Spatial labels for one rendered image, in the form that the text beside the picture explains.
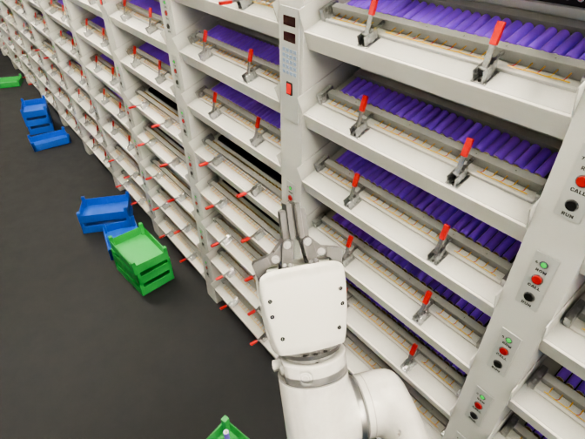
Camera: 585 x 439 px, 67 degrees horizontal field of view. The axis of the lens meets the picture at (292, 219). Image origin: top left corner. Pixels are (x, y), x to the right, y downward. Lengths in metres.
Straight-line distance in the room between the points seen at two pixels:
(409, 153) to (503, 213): 0.24
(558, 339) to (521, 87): 0.46
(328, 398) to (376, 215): 0.66
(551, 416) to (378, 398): 0.59
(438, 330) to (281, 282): 0.71
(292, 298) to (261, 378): 1.64
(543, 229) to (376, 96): 0.51
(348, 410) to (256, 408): 1.51
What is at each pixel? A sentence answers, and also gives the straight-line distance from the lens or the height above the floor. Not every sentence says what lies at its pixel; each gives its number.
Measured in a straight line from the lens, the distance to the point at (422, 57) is 0.90.
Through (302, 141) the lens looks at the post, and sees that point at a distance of 1.19.
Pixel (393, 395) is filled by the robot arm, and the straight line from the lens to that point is 0.57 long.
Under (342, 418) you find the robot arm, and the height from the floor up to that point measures 1.29.
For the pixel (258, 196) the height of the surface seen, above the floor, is 0.92.
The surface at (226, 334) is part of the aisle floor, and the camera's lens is 2.29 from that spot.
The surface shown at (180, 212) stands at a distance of 2.49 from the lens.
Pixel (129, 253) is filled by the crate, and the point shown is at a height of 0.16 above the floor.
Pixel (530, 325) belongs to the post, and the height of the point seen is 1.13.
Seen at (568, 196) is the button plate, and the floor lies 1.40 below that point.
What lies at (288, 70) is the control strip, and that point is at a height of 1.41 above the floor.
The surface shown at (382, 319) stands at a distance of 1.35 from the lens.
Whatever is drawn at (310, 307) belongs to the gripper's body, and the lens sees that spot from 0.50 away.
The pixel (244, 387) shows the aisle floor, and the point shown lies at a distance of 2.11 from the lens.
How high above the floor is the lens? 1.77
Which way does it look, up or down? 37 degrees down
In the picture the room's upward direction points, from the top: straight up
